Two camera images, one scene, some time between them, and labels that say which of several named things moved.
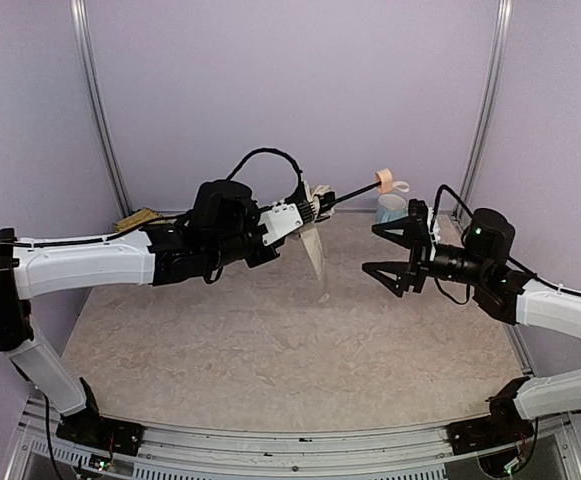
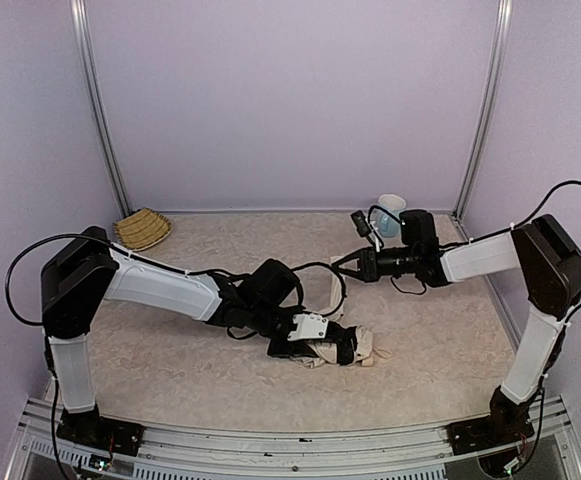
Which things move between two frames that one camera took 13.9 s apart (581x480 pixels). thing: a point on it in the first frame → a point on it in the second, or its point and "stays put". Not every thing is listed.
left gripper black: [321, 201] → [345, 345]
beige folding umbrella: [310, 236] → [324, 290]
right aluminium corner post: [492, 110] stays put
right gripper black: [418, 251] → [368, 263]
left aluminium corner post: [78, 11] stays put
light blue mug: [390, 207] stays put
